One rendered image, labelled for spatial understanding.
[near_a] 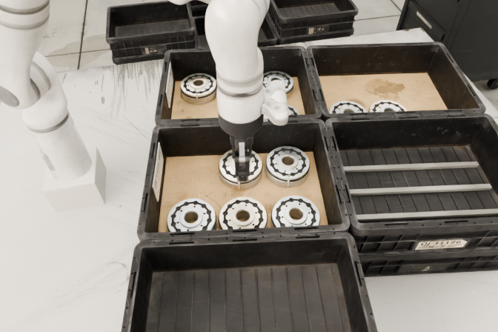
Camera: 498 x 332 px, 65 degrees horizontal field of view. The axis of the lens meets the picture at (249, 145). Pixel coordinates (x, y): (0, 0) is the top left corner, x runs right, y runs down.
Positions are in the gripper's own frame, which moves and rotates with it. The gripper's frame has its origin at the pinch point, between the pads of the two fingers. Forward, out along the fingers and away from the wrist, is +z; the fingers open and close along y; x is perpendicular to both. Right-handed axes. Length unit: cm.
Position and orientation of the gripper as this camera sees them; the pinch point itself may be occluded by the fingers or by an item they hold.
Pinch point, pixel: (241, 162)
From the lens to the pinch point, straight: 74.6
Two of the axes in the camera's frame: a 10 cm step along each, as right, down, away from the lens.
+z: 0.0, 6.7, 7.5
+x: 10.0, -0.3, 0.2
